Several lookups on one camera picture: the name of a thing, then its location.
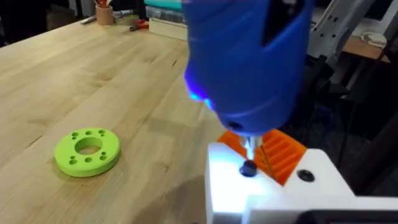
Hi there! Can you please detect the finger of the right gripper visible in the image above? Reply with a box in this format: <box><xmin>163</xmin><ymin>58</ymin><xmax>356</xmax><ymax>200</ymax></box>
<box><xmin>307</xmin><ymin>0</ymin><xmax>379</xmax><ymax>60</ymax></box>

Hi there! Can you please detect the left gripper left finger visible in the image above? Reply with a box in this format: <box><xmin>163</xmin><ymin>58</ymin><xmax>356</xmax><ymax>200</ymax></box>
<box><xmin>205</xmin><ymin>130</ymin><xmax>285</xmax><ymax>224</ymax></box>

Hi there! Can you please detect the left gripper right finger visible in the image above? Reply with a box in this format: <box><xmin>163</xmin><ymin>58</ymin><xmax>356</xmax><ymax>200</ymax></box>
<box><xmin>261</xmin><ymin>128</ymin><xmax>356</xmax><ymax>200</ymax></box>

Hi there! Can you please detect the black screw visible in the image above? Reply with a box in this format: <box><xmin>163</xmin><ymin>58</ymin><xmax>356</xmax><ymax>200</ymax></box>
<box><xmin>239</xmin><ymin>159</ymin><xmax>259</xmax><ymax>179</ymax></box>

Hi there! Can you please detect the blue electric screwdriver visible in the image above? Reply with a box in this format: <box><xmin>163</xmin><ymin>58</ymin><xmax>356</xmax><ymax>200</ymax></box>
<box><xmin>182</xmin><ymin>0</ymin><xmax>315</xmax><ymax>162</ymax></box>

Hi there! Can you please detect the green disc with holes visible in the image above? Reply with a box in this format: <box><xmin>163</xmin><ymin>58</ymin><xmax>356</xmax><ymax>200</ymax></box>
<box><xmin>53</xmin><ymin>127</ymin><xmax>121</xmax><ymax>179</ymax></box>

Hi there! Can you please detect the clear plastic box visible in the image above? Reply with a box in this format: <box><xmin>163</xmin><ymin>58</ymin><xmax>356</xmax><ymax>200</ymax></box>
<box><xmin>145</xmin><ymin>5</ymin><xmax>187</xmax><ymax>25</ymax></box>

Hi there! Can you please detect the teal box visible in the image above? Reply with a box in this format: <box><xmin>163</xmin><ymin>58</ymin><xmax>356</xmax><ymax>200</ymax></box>
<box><xmin>143</xmin><ymin>0</ymin><xmax>183</xmax><ymax>11</ymax></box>

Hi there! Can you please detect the wooden cup with pens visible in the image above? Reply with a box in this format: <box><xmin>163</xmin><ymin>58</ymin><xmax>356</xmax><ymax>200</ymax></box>
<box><xmin>93</xmin><ymin>0</ymin><xmax>115</xmax><ymax>26</ymax></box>

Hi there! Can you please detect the silver marker pen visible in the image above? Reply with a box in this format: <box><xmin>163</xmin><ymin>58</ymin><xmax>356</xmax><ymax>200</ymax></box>
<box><xmin>80</xmin><ymin>14</ymin><xmax>98</xmax><ymax>26</ymax></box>

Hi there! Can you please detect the coiled white cord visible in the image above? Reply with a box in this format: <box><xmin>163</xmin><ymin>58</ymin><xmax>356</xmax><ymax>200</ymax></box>
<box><xmin>360</xmin><ymin>30</ymin><xmax>387</xmax><ymax>49</ymax></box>

